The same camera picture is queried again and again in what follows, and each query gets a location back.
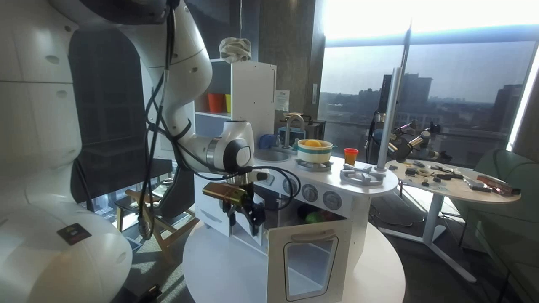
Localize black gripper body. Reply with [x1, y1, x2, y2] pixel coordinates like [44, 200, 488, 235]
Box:
[221, 197, 259, 225]

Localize white oven door with window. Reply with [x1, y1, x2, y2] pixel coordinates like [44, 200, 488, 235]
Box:
[266, 219, 354, 303]

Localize grey round oven knob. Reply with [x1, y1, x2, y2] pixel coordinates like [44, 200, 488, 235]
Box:
[301, 183, 320, 203]
[322, 190, 344, 212]
[283, 177, 300, 197]

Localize round white table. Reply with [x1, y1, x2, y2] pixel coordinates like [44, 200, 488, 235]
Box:
[182, 215, 408, 303]

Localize grey toy stove burner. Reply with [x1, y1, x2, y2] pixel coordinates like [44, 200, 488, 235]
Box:
[293, 158, 333, 173]

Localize dark toy faucet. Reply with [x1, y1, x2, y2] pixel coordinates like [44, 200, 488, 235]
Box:
[283, 111, 310, 143]

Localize red cup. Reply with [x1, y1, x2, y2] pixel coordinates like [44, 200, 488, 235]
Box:
[342, 146, 360, 166]

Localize orange cup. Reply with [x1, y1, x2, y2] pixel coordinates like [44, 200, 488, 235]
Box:
[207, 92, 227, 114]

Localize white toy kitchen cabinet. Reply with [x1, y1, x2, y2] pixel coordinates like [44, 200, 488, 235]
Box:
[192, 57, 401, 303]

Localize paper label on cabinet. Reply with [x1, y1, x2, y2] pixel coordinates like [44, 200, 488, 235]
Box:
[274, 89, 291, 113]

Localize crumpled white cloth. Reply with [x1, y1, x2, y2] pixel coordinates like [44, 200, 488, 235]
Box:
[217, 35, 253, 62]

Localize white vertical pole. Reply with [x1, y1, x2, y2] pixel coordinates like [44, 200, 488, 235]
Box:
[376, 27, 414, 173]

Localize white side table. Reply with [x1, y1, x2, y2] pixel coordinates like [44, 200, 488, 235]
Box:
[386, 158, 522, 284]

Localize long dark tool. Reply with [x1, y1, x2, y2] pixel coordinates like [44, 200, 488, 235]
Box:
[434, 171, 465, 183]

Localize black remote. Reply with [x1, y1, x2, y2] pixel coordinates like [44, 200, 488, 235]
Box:
[463, 177, 493, 193]

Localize red-brown flat object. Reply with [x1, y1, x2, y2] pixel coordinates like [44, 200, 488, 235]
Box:
[477, 173, 515, 197]

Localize green sofa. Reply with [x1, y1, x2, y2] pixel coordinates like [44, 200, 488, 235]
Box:
[453, 148, 539, 303]

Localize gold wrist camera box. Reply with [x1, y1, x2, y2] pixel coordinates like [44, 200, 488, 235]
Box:
[202, 182, 249, 207]

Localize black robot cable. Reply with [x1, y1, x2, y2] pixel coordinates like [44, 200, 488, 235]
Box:
[136, 0, 303, 240]

